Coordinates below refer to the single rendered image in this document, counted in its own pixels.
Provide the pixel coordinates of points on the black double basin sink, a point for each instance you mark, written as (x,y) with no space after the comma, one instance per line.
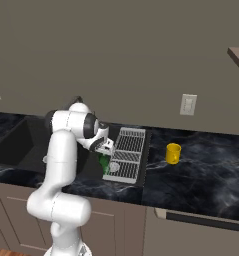
(21,143)

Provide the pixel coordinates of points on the yellow mug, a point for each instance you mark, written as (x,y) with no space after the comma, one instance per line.
(173,154)

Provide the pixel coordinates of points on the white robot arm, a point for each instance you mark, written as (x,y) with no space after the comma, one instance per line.
(59,160)

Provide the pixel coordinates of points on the taupe cupboard front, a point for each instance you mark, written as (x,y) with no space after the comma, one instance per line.
(17,216)

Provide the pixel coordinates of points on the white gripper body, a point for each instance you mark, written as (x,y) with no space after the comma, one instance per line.
(106,146)

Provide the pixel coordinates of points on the taupe dishwasher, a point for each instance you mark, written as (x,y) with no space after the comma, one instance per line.
(191,240)

